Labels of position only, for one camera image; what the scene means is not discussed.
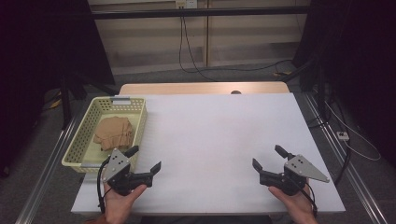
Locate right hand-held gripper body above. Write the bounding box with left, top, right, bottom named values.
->
left=259, top=154, right=331, bottom=197

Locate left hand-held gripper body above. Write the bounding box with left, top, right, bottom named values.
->
left=102, top=147, right=154, bottom=197

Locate tan cloth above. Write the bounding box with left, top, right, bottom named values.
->
left=92, top=116, right=135, bottom=152

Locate pale yellow plastic basket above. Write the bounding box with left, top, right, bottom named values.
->
left=61, top=96, right=149, bottom=174

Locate person's left hand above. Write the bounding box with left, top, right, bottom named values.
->
left=103, top=181, right=148, bottom=224

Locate person's right hand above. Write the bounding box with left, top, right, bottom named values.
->
left=268, top=178, right=318, bottom=224

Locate black metal stand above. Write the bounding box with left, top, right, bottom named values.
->
left=298, top=59, right=331, bottom=122
left=59, top=74, right=120, bottom=130

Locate black curtain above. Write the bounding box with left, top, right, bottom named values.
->
left=0, top=0, right=116, bottom=178
left=292, top=0, right=396, bottom=160

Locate black horizontal metal bar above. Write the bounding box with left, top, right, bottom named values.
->
left=92, top=6, right=311, bottom=21

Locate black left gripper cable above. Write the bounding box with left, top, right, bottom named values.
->
left=96, top=157, right=111, bottom=214

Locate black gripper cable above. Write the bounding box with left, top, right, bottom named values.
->
left=292, top=178, right=318, bottom=218
left=96, top=157, right=111, bottom=214

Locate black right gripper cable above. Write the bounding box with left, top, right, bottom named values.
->
left=292, top=178, right=318, bottom=218

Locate black floor cable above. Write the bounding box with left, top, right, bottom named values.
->
left=334, top=139, right=353, bottom=186

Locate aluminium floor rail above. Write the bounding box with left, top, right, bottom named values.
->
left=303, top=92, right=389, bottom=224
left=15, top=115, right=82, bottom=224

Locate white floor cable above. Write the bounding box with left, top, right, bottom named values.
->
left=323, top=99, right=382, bottom=162

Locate long black wall cable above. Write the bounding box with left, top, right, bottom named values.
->
left=178, top=16, right=293, bottom=75

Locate short black wall cable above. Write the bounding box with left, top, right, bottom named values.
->
left=181, top=17, right=218, bottom=82

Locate white wall socket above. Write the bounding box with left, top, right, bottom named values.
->
left=175, top=0, right=199, bottom=9

